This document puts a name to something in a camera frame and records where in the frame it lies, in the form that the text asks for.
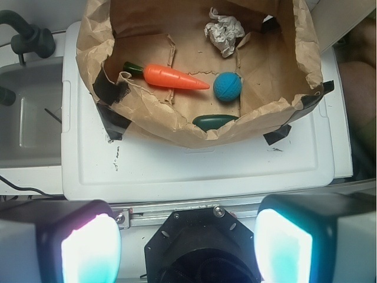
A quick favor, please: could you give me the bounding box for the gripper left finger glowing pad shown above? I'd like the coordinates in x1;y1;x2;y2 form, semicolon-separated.
1;199;121;282

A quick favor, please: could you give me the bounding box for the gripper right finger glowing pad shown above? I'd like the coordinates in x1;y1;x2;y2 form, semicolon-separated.
254;193;376;282

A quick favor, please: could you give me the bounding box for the orange plastic toy carrot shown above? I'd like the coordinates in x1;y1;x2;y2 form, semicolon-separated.
123;61;210;90

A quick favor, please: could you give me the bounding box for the dark green toy cucumber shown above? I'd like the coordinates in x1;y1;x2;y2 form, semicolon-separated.
192;114;238;132

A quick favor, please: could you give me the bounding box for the blue dimpled ball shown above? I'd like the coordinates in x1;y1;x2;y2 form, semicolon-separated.
213;72;242;102

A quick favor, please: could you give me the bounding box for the dark grey toy faucet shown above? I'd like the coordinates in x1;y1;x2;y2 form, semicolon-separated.
1;10;56;66

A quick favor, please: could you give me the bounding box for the brown paper bag tray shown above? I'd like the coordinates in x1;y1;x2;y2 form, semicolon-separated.
77;1;333;148

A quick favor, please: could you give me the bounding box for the crumpled white paper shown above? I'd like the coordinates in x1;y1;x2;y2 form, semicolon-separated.
204;7;246;58

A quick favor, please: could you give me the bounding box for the black cable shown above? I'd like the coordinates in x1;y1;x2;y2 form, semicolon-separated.
0;175;59;198

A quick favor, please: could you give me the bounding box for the aluminium rail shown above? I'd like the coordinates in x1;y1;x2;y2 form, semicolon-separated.
111;202;259;229

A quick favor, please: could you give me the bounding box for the black octagonal mount plate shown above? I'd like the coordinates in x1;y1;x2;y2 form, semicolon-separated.
144;218;262;282

